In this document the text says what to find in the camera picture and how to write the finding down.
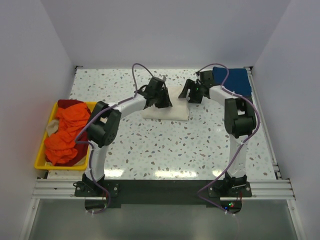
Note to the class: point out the dark red t shirt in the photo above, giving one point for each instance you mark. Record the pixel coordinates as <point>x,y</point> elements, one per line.
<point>66,103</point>

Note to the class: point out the aluminium frame rail front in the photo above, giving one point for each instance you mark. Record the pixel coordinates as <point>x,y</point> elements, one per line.
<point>261,189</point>

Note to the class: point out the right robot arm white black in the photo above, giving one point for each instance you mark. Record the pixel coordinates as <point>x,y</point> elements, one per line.
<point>240,122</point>

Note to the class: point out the cream white t shirt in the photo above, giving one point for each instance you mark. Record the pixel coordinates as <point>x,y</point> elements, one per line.
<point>178,112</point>

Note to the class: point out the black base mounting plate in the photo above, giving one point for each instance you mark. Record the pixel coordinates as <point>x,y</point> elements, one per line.
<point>116,193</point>

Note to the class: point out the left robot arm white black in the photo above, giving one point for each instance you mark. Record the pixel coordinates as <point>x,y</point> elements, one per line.
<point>102,128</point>

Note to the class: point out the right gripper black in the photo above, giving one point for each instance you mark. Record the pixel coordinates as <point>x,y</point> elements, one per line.
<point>190,85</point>

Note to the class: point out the folded blue t shirt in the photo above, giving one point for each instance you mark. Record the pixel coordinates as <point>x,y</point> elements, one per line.
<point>237,80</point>

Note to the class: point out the orange t shirt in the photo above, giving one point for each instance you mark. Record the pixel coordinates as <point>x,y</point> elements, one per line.
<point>60,148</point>

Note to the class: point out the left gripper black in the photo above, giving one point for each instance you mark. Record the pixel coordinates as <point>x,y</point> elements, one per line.
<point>166,102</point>

